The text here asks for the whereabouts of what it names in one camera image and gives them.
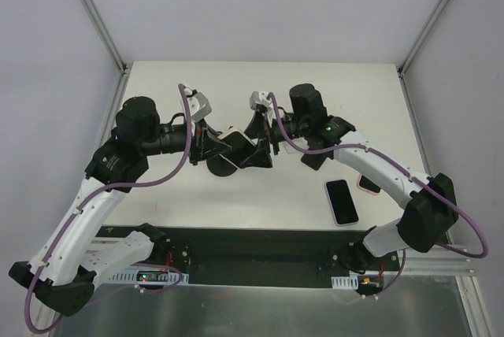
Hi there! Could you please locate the black clamp phone stand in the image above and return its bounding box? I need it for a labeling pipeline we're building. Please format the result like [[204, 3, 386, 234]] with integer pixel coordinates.
[[206, 155, 238, 177]]

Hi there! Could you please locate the cream case phone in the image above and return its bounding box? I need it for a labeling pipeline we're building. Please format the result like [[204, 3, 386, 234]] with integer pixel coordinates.
[[218, 127, 256, 168]]

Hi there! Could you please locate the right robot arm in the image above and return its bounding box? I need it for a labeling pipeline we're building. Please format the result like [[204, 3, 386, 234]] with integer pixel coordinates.
[[245, 83, 458, 273]]

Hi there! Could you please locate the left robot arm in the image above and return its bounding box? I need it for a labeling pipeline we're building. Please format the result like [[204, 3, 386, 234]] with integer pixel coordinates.
[[9, 91, 230, 317]]

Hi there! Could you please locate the silver folding phone stand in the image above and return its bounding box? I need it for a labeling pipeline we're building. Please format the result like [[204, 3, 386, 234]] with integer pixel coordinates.
[[282, 144, 299, 154]]

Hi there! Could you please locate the black folding phone stand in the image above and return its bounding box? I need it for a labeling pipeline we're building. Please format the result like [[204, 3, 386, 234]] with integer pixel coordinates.
[[301, 152, 332, 171]]

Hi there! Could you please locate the lilac case phone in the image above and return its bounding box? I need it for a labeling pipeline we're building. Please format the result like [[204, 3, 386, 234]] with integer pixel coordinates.
[[324, 180, 359, 226]]

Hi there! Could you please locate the pink case phone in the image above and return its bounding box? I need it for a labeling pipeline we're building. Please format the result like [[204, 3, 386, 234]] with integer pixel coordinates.
[[358, 175, 381, 194]]

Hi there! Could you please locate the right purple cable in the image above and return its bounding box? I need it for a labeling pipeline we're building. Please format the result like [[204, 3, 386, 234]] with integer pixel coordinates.
[[267, 92, 490, 257]]

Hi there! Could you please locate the purple cable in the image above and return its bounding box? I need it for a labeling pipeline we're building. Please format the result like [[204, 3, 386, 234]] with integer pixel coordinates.
[[267, 92, 490, 257], [24, 83, 196, 334]]

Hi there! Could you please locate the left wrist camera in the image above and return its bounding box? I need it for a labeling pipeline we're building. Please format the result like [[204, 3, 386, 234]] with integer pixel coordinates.
[[184, 87, 213, 123]]

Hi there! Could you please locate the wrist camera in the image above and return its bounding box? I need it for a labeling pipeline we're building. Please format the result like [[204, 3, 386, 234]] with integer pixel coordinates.
[[249, 91, 273, 113], [184, 87, 213, 123]]

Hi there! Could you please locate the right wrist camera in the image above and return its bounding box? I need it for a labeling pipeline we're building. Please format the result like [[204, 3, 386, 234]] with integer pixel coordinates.
[[249, 91, 273, 113]]

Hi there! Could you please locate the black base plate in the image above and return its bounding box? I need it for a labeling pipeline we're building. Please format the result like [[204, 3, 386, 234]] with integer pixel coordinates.
[[84, 226, 452, 287]]

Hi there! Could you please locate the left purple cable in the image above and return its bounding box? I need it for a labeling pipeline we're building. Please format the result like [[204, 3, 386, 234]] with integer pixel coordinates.
[[24, 83, 196, 334]]

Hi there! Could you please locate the left aluminium frame post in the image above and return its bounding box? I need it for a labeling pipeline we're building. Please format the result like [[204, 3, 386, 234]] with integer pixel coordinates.
[[80, 0, 128, 75]]

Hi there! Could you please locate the aluminium frame post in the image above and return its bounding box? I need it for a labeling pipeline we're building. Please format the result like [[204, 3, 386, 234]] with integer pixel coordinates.
[[80, 0, 128, 75], [397, 0, 453, 79]]

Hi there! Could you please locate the right aluminium frame post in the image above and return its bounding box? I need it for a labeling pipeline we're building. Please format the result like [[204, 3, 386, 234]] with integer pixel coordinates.
[[397, 0, 453, 79]]

